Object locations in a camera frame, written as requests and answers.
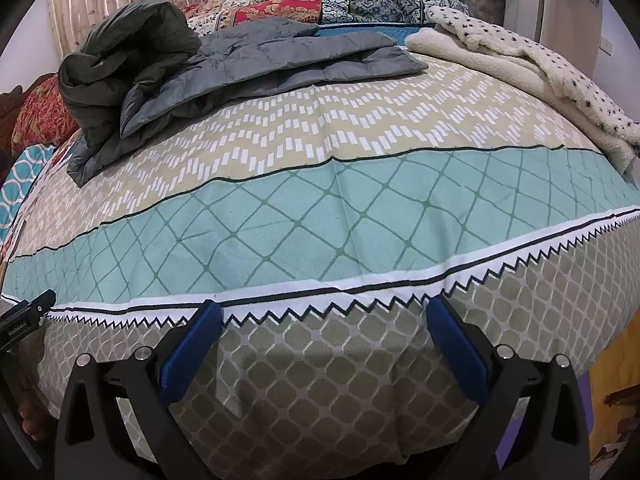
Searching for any white appliance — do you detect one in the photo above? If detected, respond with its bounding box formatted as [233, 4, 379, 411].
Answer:
[502, 0, 603, 66]

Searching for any person's bare foot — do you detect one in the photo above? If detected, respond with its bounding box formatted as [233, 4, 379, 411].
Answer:
[17, 402, 53, 443]

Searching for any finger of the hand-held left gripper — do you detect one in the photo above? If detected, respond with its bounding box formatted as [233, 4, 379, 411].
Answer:
[0, 289, 57, 356]

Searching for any floral patchwork quilt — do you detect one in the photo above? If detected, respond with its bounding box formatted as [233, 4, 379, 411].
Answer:
[182, 0, 468, 36]

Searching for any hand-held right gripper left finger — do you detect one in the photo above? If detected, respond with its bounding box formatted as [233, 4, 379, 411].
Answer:
[54, 299, 223, 480]

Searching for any red floral pillow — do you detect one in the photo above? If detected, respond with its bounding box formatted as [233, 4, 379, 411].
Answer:
[11, 76, 81, 147]

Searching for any carved wooden headboard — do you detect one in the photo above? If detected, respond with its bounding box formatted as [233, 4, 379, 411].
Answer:
[0, 72, 56, 171]

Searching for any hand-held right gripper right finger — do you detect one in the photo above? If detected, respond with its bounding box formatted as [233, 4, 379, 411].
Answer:
[426, 294, 591, 480]

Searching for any patterned bed sheet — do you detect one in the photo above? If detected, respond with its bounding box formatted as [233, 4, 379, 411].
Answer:
[0, 57, 640, 466]

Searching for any dark puffer jacket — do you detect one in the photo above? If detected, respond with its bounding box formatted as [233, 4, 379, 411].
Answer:
[58, 1, 202, 148]

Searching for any white dotted fleece blanket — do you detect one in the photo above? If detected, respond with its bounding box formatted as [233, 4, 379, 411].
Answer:
[404, 6, 640, 176]

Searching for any grey puffer jacket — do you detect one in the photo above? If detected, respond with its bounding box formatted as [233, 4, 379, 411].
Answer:
[66, 19, 429, 188]

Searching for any teal circle pattern pillow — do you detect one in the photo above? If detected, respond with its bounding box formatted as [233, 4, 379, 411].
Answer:
[0, 142, 56, 241]

